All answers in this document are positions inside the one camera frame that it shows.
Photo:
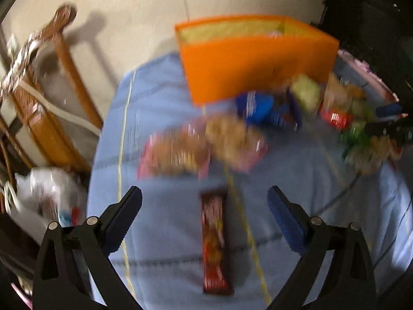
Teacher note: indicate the orange snack packet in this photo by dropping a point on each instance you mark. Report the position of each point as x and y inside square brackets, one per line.
[356, 92]

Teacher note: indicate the green cracker packet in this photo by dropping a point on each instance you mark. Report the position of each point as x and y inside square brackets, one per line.
[353, 135]

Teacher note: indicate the red snack packet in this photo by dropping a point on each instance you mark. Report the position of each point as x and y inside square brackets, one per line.
[335, 119]

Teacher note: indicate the light green snack packet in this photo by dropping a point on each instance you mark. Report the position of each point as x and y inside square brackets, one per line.
[306, 93]

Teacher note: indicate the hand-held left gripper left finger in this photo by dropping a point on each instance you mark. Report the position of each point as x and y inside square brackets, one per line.
[124, 222]

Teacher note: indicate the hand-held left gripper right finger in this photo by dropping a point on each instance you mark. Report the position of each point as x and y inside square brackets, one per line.
[287, 226]

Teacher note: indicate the blue packet with white print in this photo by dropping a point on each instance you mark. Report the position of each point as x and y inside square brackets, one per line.
[255, 108]

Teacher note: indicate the dark carved wooden furniture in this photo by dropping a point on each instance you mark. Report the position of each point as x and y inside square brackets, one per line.
[371, 22]

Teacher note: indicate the brown snack packet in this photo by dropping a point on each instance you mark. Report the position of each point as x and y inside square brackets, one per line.
[335, 92]

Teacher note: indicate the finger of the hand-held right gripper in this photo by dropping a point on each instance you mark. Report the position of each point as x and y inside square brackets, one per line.
[388, 110]
[387, 128]

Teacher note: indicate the orange cardboard box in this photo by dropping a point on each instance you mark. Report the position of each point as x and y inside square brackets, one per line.
[245, 67]

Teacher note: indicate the blue checked cloth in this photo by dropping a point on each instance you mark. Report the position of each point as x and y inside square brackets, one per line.
[322, 180]

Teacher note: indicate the dark blue snack packet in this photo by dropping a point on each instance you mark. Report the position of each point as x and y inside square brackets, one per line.
[284, 116]

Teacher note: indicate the pink cookie packet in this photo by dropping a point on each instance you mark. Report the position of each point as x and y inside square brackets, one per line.
[174, 155]

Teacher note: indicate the pink cloth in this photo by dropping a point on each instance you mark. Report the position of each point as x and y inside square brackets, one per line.
[371, 71]

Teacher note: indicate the red and brown chocolate bar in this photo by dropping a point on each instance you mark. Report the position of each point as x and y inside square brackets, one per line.
[214, 242]

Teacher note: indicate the pink snack packet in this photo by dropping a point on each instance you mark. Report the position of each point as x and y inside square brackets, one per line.
[232, 139]

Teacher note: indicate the white wall socket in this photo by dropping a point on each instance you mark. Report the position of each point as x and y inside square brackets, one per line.
[13, 43]

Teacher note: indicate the white plastic bag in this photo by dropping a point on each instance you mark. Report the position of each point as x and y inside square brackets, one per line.
[35, 184]

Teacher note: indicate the brown carved wooden chair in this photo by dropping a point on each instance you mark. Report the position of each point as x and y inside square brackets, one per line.
[48, 126]

